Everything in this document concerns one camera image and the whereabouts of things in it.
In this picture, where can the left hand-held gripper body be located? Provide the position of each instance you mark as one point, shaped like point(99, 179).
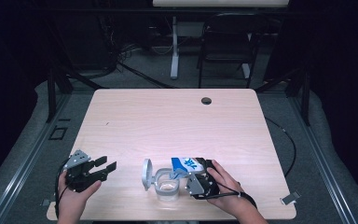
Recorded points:
point(80, 177)

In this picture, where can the black metal stand frame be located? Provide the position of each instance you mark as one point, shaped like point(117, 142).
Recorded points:
point(51, 93)
point(306, 99)

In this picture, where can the white and blue pouch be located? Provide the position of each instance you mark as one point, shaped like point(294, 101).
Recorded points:
point(183, 165)

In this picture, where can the white desk leg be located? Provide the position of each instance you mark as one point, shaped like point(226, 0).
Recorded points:
point(175, 56)

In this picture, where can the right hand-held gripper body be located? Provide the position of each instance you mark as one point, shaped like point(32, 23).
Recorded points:
point(203, 185)

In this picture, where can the aluminium floor rail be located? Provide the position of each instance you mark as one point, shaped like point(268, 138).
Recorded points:
point(320, 158)
point(28, 161)

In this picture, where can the person's left hand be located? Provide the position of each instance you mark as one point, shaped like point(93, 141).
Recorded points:
point(73, 200)

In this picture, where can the person's right hand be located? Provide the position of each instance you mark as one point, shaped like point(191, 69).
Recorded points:
point(227, 193)

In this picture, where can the small grey metal bracket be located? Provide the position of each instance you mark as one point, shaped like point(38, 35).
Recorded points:
point(45, 202)

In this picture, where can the black folding chair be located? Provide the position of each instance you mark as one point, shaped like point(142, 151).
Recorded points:
point(230, 49)

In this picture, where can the clear container with grey lid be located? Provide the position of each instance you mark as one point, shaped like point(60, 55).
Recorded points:
point(167, 186)

